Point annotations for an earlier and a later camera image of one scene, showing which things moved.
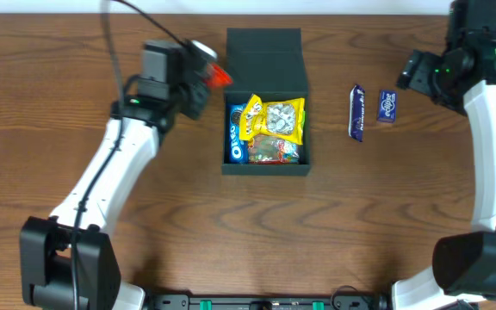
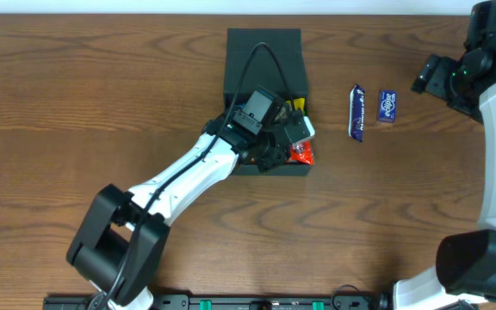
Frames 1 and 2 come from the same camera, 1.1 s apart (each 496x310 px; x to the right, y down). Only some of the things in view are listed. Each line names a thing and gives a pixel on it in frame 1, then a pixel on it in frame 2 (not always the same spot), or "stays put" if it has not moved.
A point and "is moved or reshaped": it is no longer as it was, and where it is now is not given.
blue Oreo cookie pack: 238,149 is moved or reshaped
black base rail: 338,301 stays put
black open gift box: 268,61 stays put
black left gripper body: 199,92 → 295,130
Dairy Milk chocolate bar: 356,114 stays put
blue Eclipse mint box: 387,106 stays put
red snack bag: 217,77 → 301,151
